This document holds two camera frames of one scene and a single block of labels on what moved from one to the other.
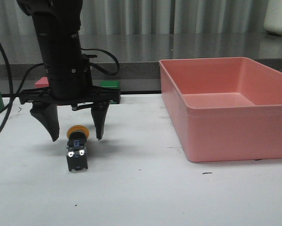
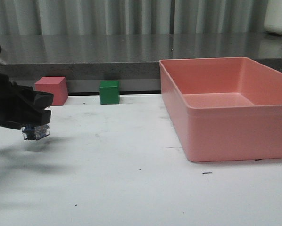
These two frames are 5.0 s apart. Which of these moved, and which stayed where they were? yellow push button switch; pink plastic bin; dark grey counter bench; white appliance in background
Moved: yellow push button switch
Stayed: pink plastic bin; dark grey counter bench; white appliance in background
